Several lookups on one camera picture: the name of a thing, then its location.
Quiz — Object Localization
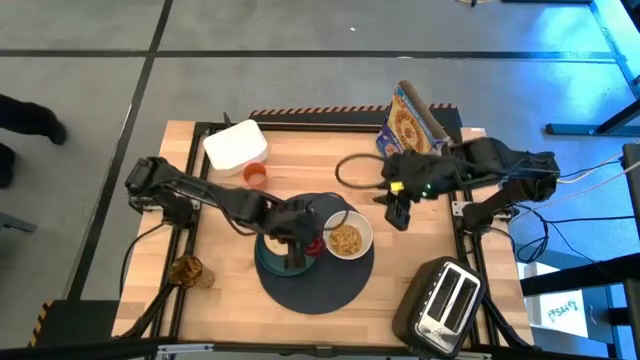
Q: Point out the white ceramic bowl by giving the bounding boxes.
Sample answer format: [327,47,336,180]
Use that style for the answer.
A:
[322,209,375,262]

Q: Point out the cereal flakes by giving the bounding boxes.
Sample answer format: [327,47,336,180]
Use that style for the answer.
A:
[328,222,364,257]

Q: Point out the black desk beam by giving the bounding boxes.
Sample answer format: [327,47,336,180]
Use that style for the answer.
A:
[519,251,640,298]

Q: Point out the person's foot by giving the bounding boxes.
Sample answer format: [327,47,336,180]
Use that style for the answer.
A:
[0,93,69,147]

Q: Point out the Honey Bunches cereal box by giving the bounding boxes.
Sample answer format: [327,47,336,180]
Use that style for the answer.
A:
[375,79,452,159]

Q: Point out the black hazard-striped board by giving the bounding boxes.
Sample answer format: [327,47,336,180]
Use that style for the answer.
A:
[248,103,464,144]
[28,298,122,348]

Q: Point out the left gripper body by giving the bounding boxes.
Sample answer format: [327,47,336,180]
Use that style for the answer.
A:
[259,196,322,247]

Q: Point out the white cable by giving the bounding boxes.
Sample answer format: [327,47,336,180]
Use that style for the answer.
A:
[556,151,640,201]

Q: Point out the orange plastic cup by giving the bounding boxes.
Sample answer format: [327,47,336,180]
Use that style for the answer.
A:
[242,161,269,191]

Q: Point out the black looped gripper cable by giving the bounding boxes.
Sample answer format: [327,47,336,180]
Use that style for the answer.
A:
[303,191,351,232]
[334,151,397,192]

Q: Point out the amber drinking glass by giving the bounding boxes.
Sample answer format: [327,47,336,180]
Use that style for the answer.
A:
[167,253,217,291]

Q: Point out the teal plate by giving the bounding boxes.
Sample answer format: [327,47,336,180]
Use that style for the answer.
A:
[254,231,321,278]

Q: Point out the black silver toaster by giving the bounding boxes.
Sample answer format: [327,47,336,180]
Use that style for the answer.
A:
[391,255,487,360]

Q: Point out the dark round woven placemat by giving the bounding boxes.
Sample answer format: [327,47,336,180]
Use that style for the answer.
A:
[254,191,376,316]

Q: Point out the black table frame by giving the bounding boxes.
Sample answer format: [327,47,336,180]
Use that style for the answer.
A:
[119,119,534,351]

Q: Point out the black floor cable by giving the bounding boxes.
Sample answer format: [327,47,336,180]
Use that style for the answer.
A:
[118,221,167,297]
[511,201,640,265]

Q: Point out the pale bread slice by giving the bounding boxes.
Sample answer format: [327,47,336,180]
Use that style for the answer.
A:
[262,234,292,257]

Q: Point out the grey chair base leg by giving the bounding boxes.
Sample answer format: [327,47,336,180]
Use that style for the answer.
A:
[0,211,39,234]

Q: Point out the black desk frame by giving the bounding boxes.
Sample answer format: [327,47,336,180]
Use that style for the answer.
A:
[544,98,640,138]

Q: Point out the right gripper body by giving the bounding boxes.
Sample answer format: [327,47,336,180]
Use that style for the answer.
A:
[381,151,464,202]

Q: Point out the black rig crossbeam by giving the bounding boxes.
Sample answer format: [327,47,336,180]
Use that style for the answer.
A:
[0,336,640,360]

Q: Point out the red apple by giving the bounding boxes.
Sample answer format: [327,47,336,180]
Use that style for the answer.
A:
[305,236,328,259]

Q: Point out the white labelled box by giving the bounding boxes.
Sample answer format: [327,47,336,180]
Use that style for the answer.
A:
[516,261,591,339]

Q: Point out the black upright panel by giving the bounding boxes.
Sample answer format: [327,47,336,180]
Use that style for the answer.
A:
[621,141,640,252]

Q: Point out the white plastic container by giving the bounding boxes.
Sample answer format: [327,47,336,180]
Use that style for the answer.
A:
[202,118,269,177]

